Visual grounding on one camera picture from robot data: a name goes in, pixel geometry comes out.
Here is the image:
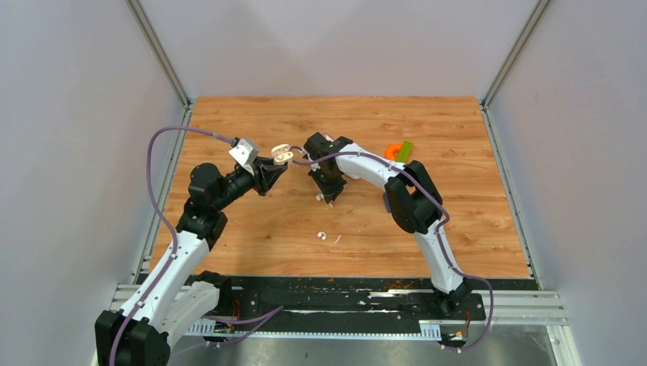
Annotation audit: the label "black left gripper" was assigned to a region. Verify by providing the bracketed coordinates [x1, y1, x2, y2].
[214, 156, 288, 210]

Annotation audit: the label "white earbud charging case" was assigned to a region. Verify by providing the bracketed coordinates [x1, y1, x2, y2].
[271, 144, 294, 165]

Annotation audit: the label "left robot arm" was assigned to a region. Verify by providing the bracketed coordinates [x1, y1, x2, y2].
[95, 157, 288, 365]

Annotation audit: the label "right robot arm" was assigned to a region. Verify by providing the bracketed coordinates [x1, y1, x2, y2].
[304, 133, 471, 319]

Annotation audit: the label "blue building block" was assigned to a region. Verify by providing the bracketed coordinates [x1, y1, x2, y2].
[382, 193, 391, 213]

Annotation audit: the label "green building block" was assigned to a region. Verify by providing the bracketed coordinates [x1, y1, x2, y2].
[395, 141, 414, 162]

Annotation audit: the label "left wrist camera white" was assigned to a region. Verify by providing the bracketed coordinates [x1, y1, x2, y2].
[228, 139, 259, 175]

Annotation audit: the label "orange ring toy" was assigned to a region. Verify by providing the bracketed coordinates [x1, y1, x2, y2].
[384, 143, 403, 161]

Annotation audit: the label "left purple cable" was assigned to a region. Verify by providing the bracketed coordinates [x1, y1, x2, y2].
[108, 126, 239, 366]

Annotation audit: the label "purple cable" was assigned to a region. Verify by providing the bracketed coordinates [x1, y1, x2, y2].
[288, 145, 494, 354]
[108, 126, 239, 366]

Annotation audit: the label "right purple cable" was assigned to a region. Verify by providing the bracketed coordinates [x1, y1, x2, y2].
[288, 145, 494, 354]

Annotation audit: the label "left aluminium corner post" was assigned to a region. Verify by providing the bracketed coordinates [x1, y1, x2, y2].
[125, 0, 192, 110]

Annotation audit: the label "aluminium corner post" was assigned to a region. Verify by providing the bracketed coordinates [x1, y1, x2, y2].
[125, 0, 192, 110]
[481, 0, 552, 110]

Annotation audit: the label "right aluminium corner post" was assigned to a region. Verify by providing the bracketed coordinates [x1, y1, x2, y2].
[481, 0, 552, 110]

